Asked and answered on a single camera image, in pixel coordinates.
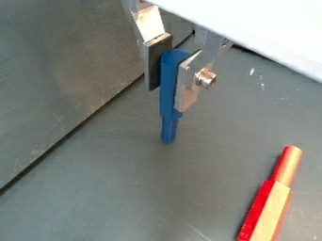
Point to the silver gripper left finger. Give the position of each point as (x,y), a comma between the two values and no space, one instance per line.
(154,40)

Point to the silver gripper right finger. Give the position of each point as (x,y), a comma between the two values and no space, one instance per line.
(195,71)

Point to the blue stepped peg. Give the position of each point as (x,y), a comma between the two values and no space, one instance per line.
(170,61)

